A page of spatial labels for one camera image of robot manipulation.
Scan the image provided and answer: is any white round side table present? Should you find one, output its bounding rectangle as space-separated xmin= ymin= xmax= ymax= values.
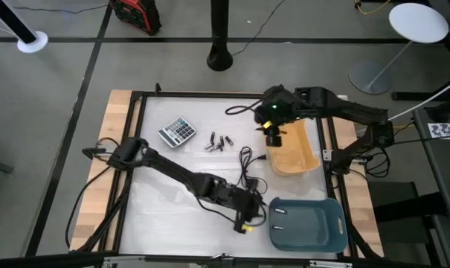
xmin=349 ymin=2 xmax=449 ymax=95

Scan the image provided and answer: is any black post with white base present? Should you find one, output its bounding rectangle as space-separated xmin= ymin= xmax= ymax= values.
xmin=0 ymin=0 xmax=49 ymax=54

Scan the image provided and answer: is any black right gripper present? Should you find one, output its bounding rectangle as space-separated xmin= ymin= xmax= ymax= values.
xmin=253 ymin=84 xmax=300 ymax=135

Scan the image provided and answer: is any black metal table frame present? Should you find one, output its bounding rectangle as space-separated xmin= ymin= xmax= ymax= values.
xmin=97 ymin=82 xmax=384 ymax=261

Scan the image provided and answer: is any red and black device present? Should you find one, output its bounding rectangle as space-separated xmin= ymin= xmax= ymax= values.
xmin=109 ymin=0 xmax=162 ymax=36

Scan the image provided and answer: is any blue plastic bin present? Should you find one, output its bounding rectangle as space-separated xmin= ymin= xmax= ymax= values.
xmin=268 ymin=197 xmax=349 ymax=254

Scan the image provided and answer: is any black pole with round base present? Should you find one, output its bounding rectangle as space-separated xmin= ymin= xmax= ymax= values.
xmin=207 ymin=0 xmax=234 ymax=71

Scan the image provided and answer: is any white table cover sheet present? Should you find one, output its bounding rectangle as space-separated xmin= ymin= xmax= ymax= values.
xmin=119 ymin=96 xmax=340 ymax=258

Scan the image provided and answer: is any yellow plastic bin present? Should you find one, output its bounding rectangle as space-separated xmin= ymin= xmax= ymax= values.
xmin=264 ymin=118 xmax=321 ymax=177

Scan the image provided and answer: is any black power adapter with cable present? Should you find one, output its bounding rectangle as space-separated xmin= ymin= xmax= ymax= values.
xmin=237 ymin=146 xmax=269 ymax=195

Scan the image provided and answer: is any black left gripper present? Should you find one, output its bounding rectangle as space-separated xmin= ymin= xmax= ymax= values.
xmin=224 ymin=184 xmax=265 ymax=235

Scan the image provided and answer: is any white printed paper sheet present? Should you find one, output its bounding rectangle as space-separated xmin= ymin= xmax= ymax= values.
xmin=427 ymin=122 xmax=450 ymax=141

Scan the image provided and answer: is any grey desk calculator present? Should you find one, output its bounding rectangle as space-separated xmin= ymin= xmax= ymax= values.
xmin=157 ymin=116 xmax=197 ymax=149

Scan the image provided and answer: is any black desk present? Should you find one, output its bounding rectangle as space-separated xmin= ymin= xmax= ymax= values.
xmin=412 ymin=107 xmax=450 ymax=268

